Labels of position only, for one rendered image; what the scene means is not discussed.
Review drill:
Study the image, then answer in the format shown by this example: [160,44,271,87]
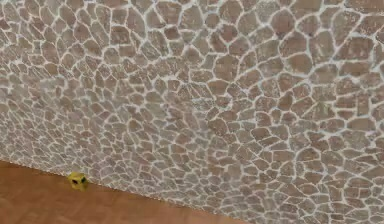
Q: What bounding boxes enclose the small yellow cube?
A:
[67,171,90,193]

